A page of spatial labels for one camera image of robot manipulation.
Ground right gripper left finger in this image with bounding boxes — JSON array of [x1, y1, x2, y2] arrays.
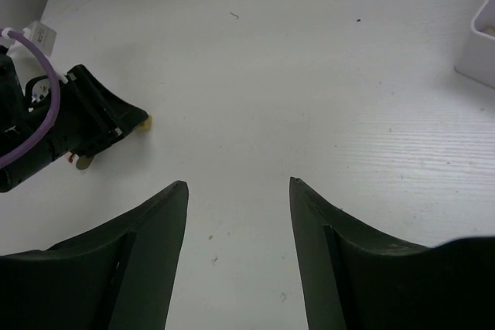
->
[[1, 181, 189, 329]]

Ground small beige eraser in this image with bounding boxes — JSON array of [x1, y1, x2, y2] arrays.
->
[[136, 115, 152, 131]]

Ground white divided pen holder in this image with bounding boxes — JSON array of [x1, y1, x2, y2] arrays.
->
[[454, 0, 494, 88]]

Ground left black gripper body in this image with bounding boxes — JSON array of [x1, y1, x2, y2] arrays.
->
[[1, 55, 77, 192]]

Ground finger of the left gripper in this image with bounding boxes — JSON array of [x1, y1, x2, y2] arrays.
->
[[64, 64, 149, 155]]

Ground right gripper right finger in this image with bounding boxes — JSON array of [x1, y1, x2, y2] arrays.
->
[[289, 178, 494, 329]]

